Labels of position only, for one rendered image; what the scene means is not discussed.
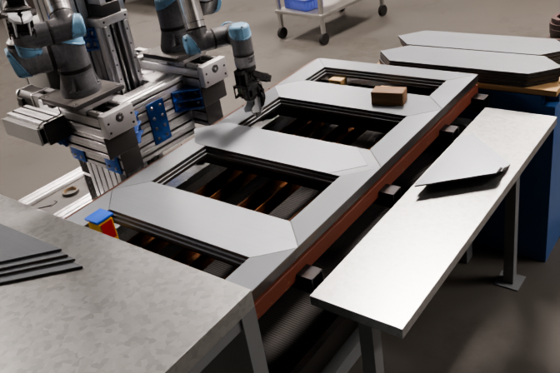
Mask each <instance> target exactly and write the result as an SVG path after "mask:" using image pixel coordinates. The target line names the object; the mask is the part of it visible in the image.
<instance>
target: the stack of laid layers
mask: <svg viewBox="0 0 560 373"><path fill-rule="evenodd" d="M326 75H328V76H335V77H349V78H356V79H363V80H370V81H377V82H390V83H397V84H405V85H412V86H419V87H432V88H439V87H440V86H441V85H442V84H443V83H444V82H445V81H444V80H437V79H429V78H421V77H407V76H399V75H392V74H384V73H376V72H362V71H354V70H347V69H339V68H331V67H324V68H323V69H321V70H320V71H318V72H316V73H315V74H313V75H312V76H310V77H309V78H308V79H306V80H307V81H314V82H317V81H319V80H320V79H321V78H323V77H325V76H326ZM477 82H478V75H477V76H476V77H475V78H474V79H473V80H472V81H470V83H469V84H468V85H467V86H465V88H464V89H463V90H462V91H460V93H458V94H457V95H456V96H455V97H454V98H453V99H452V100H451V101H450V102H449V103H448V104H447V105H446V106H445V107H444V108H443V109H442V110H441V111H440V112H439V113H438V114H437V115H436V116H435V117H434V118H432V119H431V120H430V121H429V122H428V123H427V124H426V125H425V126H424V127H423V128H422V129H421V130H420V131H419V132H418V133H417V134H416V135H415V136H414V137H413V138H411V139H410V140H409V141H408V142H407V143H406V144H405V145H404V146H403V147H402V148H401V149H400V150H399V151H398V152H397V153H396V154H395V155H394V156H393V157H392V158H391V159H389V160H388V161H387V162H386V163H385V164H384V165H383V166H382V167H381V166H380V165H379V163H378V161H377V160H376V158H375V156H374V155H373V154H372V152H371V150H368V149H363V148H358V149H359V151H360V152H361V154H362V156H363V158H364V159H365V161H366V163H367V166H364V167H356V168H352V169H347V170H343V171H339V172H332V173H325V172H318V171H314V170H310V169H307V168H302V167H295V166H292V165H288V164H284V163H281V162H274V161H269V160H266V159H262V158H258V157H251V156H248V155H243V154H240V153H236V152H230V151H225V150H222V149H218V148H215V147H208V146H205V147H203V148H202V149H200V150H199V151H197V152H195V153H194V154H192V155H191V156H190V157H188V158H187V159H185V160H184V161H182V162H180V163H179V164H177V165H176V166H175V167H173V168H171V169H170V170H168V171H167V172H165V173H163V174H162V175H161V176H160V177H158V178H156V179H155V180H153V182H156V183H159V184H163V185H166V184H167V183H169V182H170V181H171V180H173V179H174V178H176V177H177V176H179V175H180V174H182V173H183V172H185V171H186V170H187V169H189V168H190V167H192V166H194V165H195V164H197V163H198V162H200V161H201V160H202V159H203V158H205V157H207V156H209V157H216V158H219V159H223V160H226V161H230V162H236V163H240V164H243V165H248V166H251V167H257V168H261V169H265V170H269V171H272V172H279V173H282V174H286V175H289V176H293V177H300V178H303V179H307V180H311V181H315V182H321V183H324V184H328V185H331V184H332V183H333V182H334V181H335V180H336V179H338V178H339V177H340V176H345V175H349V174H353V173H358V172H365V171H370V170H373V169H378V168H380V169H379V170H378V171H377V172H376V173H375V174H374V175H373V176H372V177H371V178H370V179H368V180H367V181H366V182H365V183H364V184H363V185H362V186H361V187H360V188H359V189H358V190H357V191H356V192H355V193H354V194H353V195H352V196H351V197H350V198H349V199H347V200H346V201H345V202H344V203H343V204H342V205H341V206H340V207H339V208H338V209H337V210H336V211H335V212H334V213H333V214H332V215H331V216H330V217H329V218H328V219H327V220H326V221H325V222H324V223H323V224H322V225H321V226H320V227H319V228H318V229H317V230H316V231H315V232H314V233H313V234H312V235H311V236H310V237H309V238H308V239H307V240H305V241H304V242H303V243H302V244H301V245H300V246H299V247H298V248H297V249H296V250H295V251H294V252H293V253H292V254H291V255H290V256H289V257H288V258H287V259H286V260H284V261H283V262H282V263H281V264H280V265H279V266H278V267H277V268H276V269H275V270H274V271H273V272H272V273H271V274H270V275H269V276H268V277H267V278H266V279H265V280H264V281H262V282H261V283H260V284H259V285H258V286H257V287H256V288H255V289H254V290H253V291H252V298H253V301H255V300H256V299H257V298H258V297H259V296H260V295H261V294H262V293H263V292H265V290H266V289H267V288H268V287H270V285H271V284H272V283H273V282H275V280H277V279H278V278H279V277H280V275H282V274H283V273H284V272H285V270H287V269H288V268H289V267H290V265H292V264H293V263H294V262H295V261H296V260H297V259H298V258H299V257H300V256H301V255H302V254H303V253H304V252H305V251H306V250H307V249H308V248H309V247H310V246H311V245H312V244H313V243H314V242H315V241H316V240H317V239H318V238H319V237H320V236H321V235H322V234H323V233H324V232H325V231H326V230H327V229H328V228H329V227H330V226H331V225H332V224H333V223H334V222H335V221H336V220H337V219H338V218H339V217H340V216H341V215H342V214H343V213H344V212H345V211H346V210H347V209H349V208H350V207H351V206H352V205H353V204H354V203H355V202H356V201H357V200H358V199H359V198H360V197H361V196H362V195H363V194H364V193H365V192H366V191H367V190H368V189H369V188H370V187H371V186H372V185H373V184H374V183H375V182H376V181H377V180H378V179H379V178H380V177H381V176H382V175H383V174H384V173H385V172H386V171H387V170H388V169H389V168H390V167H392V166H393V165H394V164H395V163H396V162H397V161H398V160H399V159H400V158H401V157H402V156H403V155H404V154H405V153H406V152H407V151H408V150H409V149H410V148H411V147H412V146H413V145H414V144H415V143H416V142H417V141H418V140H419V139H420V138H421V137H422V136H423V135H424V134H425V133H426V132H427V131H428V130H429V129H430V128H431V127H432V126H433V125H435V124H436V123H437V122H438V121H439V120H440V119H441V118H442V117H443V116H444V115H445V114H446V113H447V112H448V111H449V110H450V109H451V108H452V107H453V106H454V105H455V104H456V103H457V102H458V101H459V100H460V99H461V98H462V97H463V96H464V95H465V94H466V93H467V92H468V91H469V90H470V89H471V88H472V87H473V86H474V85H475V84H476V83H477ZM280 106H284V107H294V108H299V109H304V110H309V111H315V112H325V113H330V114H335V115H341V116H346V117H356V118H362V119H367V120H372V121H377V122H387V123H392V124H398V123H399V122H400V121H401V120H403V119H404V118H405V117H406V116H401V115H396V114H390V113H384V112H374V111H368V110H363V109H357V108H351V107H340V106H335V105H329V104H323V103H318V102H308V101H302V100H296V99H291V98H285V97H279V98H277V99H276V100H274V101H273V102H271V103H269V104H268V105H266V106H265V107H264V108H263V110H262V113H261V115H260V117H259V118H257V117H255V115H254V114H253V115H251V116H250V117H249V118H247V119H246V120H244V121H243V122H241V123H239V125H244V126H248V127H251V126H252V125H254V124H255V123H257V122H258V121H260V120H261V119H263V118H264V117H265V116H267V115H268V114H270V113H271V112H273V111H275V110H276V109H278V108H279V107H280ZM108 211H110V212H112V213H113V215H112V216H111V217H112V220H113V222H116V223H118V224H121V225H124V226H127V227H130V228H132V229H134V230H137V231H141V232H144V233H146V234H148V235H151V236H155V237H157V238H160V239H163V240H165V241H169V242H171V243H174V244H177V245H179V246H183V247H186V248H187V249H190V250H193V251H197V252H199V253H202V254H204V255H207V256H210V257H213V258H216V259H218V260H220V261H225V262H227V263H229V264H232V265H235V266H240V265H242V264H243V263H244V262H245V261H246V260H247V259H248V258H249V257H247V256H243V255H240V254H237V253H235V252H232V251H228V250H225V249H223V248H221V247H218V246H214V245H211V244H208V243H206V242H203V241H199V240H197V239H194V238H191V237H189V236H184V235H182V234H179V233H176V232H174V231H170V230H168V229H165V228H162V227H160V226H155V225H153V224H150V223H148V222H145V221H141V220H138V219H136V218H133V217H130V216H126V215H124V214H122V213H119V212H116V211H112V210H108Z"/></svg>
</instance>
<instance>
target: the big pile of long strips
mask: <svg viewBox="0 0 560 373"><path fill-rule="evenodd" d="M398 37H399V40H400V43H401V44H402V46H401V47H397V48H393V49H388V50H383V51H381V54H380V59H379V63H380V64H383V65H392V66H400V67H415V68H424V69H432V70H441V71H449V72H465V73H473V74H478V82H480V83H487V84H495V85H503V86H510V87H532V86H537V85H541V84H545V83H550V82H558V80H559V79H560V42H559V41H558V40H556V39H551V38H537V37H513V36H500V35H487V34H475V33H462V32H438V31H421V32H414V33H409V34H404V35H400V36H398Z"/></svg>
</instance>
